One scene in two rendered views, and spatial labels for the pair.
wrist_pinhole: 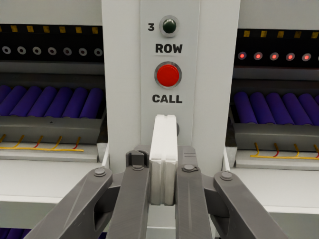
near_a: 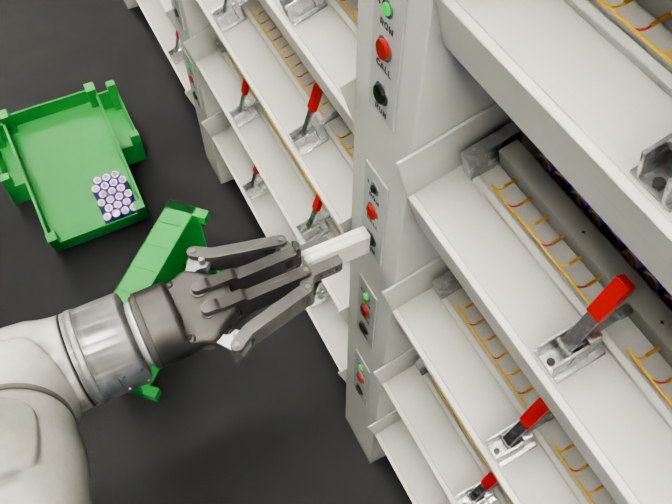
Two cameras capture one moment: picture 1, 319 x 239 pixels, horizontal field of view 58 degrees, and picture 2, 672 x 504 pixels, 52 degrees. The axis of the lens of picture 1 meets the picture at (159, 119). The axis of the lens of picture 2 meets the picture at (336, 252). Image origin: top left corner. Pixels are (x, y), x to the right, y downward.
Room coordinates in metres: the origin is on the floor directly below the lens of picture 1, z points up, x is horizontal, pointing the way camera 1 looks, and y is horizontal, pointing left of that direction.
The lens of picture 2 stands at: (-0.02, -0.34, 1.18)
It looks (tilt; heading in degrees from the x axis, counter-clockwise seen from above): 56 degrees down; 61
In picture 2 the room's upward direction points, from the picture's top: straight up
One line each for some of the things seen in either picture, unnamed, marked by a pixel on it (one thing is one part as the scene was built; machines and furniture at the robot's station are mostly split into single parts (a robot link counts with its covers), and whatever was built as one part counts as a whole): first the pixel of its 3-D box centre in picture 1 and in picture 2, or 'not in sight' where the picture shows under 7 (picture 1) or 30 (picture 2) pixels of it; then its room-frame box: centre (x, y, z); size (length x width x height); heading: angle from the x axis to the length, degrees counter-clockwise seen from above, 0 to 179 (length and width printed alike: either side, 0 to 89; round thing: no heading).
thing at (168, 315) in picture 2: not in sight; (187, 314); (0.01, 0.00, 0.61); 0.09 x 0.08 x 0.07; 178
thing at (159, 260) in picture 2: not in sight; (163, 300); (0.01, 0.36, 0.10); 0.30 x 0.08 x 0.20; 43
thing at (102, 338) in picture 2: not in sight; (111, 346); (-0.06, 0.00, 0.61); 0.09 x 0.06 x 0.09; 88
